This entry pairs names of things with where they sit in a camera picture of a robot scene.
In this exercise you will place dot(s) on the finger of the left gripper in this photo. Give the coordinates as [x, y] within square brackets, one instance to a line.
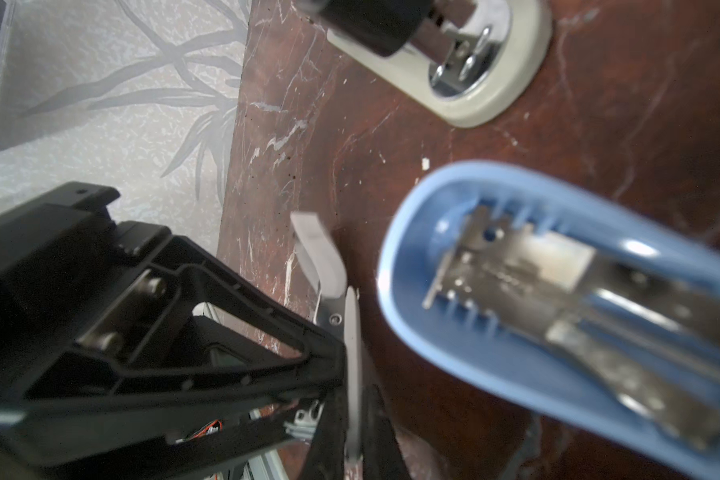
[170, 329]
[178, 435]

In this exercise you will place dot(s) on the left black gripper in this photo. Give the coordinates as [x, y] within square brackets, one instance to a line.
[76, 296]

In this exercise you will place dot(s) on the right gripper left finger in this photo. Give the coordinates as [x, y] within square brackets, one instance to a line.
[326, 456]

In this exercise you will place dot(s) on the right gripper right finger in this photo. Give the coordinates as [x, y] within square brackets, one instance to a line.
[382, 458]

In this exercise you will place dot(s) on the small white stapler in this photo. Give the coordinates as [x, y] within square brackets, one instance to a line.
[337, 310]

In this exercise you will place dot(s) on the large beige black stapler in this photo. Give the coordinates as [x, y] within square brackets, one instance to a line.
[465, 61]

